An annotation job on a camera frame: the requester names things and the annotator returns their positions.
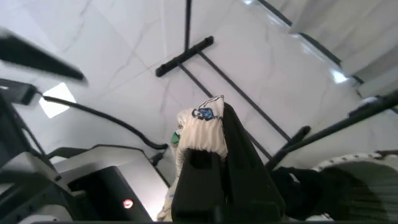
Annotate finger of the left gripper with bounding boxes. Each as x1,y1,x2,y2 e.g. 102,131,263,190
0,33,87,84

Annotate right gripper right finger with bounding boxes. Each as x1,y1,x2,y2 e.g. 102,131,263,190
222,102,286,223

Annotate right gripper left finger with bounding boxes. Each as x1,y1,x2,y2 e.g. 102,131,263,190
171,148,226,223

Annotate cream printed garment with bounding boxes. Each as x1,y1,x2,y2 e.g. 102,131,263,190
156,95,229,223

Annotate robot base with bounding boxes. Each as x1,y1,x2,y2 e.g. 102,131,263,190
0,77,171,223

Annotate white laundry basket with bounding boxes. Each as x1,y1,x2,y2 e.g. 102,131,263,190
310,150,398,223

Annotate black clothes rack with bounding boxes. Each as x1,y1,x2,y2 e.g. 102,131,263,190
155,0,398,171

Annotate white curtain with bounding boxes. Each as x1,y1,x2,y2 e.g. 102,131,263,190
264,0,398,99

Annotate black cable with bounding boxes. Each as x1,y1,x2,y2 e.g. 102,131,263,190
42,95,169,151

